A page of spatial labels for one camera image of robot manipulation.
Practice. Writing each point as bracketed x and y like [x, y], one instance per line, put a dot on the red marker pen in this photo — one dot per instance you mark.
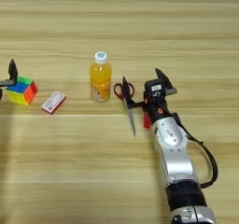
[146, 122]

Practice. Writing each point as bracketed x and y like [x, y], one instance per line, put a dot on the orange juice bottle white cap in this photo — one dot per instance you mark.
[100, 78]

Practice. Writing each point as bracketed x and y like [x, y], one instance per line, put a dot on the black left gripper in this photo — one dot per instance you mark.
[3, 84]

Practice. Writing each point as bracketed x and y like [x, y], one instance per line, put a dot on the small red white card box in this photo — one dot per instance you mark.
[53, 102]

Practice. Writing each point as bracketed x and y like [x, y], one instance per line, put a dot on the multicoloured puzzle cube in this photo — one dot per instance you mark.
[21, 90]

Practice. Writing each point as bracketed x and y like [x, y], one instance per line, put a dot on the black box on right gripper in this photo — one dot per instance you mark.
[154, 89]

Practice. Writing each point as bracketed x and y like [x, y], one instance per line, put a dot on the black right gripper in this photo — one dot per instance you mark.
[155, 108]

